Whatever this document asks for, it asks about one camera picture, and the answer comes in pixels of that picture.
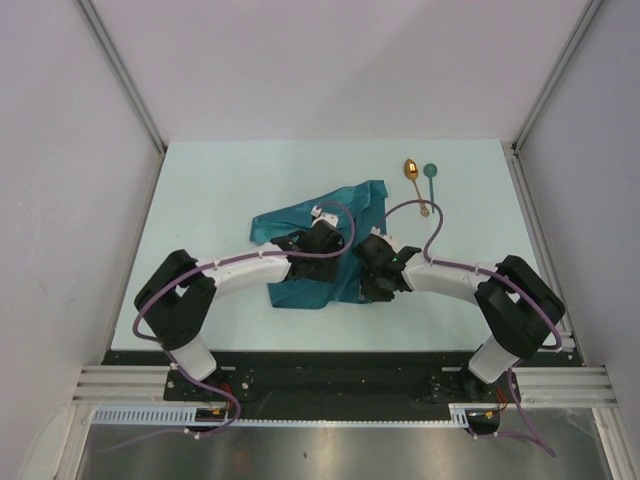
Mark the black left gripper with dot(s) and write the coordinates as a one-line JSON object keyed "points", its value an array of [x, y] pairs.
{"points": [[327, 272]]}

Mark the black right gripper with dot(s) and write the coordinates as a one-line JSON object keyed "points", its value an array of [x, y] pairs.
{"points": [[370, 293]]}

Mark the teal satin napkin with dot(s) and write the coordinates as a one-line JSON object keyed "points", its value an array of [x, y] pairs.
{"points": [[359, 209]]}

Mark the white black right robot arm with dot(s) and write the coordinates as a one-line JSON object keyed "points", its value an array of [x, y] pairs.
{"points": [[520, 309]]}

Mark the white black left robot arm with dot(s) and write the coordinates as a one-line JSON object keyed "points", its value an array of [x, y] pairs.
{"points": [[174, 303]]}

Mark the gold metal spoon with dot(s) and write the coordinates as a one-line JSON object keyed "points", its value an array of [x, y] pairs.
{"points": [[411, 172]]}

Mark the teal plastic spoon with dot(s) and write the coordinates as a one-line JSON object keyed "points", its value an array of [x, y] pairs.
{"points": [[430, 170]]}

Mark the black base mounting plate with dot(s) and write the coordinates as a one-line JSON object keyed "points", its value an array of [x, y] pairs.
{"points": [[340, 387]]}

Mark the right aluminium side rail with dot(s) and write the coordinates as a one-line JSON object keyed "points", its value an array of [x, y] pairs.
{"points": [[538, 240]]}

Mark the left aluminium corner post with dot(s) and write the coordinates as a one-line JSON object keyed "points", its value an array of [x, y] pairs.
{"points": [[117, 65]]}

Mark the aluminium corner post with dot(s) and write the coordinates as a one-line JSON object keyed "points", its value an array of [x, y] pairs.
{"points": [[117, 65], [567, 54]]}

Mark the white slotted cable duct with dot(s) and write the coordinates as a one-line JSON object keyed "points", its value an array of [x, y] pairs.
{"points": [[193, 417]]}

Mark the aluminium front frame rail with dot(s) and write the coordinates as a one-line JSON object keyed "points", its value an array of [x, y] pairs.
{"points": [[562, 387]]}

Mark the right aluminium corner post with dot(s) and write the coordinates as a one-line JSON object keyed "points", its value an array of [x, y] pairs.
{"points": [[567, 54]]}

